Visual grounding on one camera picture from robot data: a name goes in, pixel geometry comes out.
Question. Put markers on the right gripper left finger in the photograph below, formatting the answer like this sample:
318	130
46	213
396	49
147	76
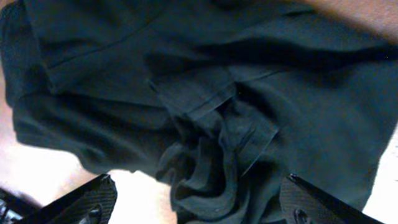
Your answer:
91	203

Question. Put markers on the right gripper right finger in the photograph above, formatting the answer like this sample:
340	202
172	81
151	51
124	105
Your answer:
303	203

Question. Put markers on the black t-shirt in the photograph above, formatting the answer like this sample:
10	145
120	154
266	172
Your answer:
220	100

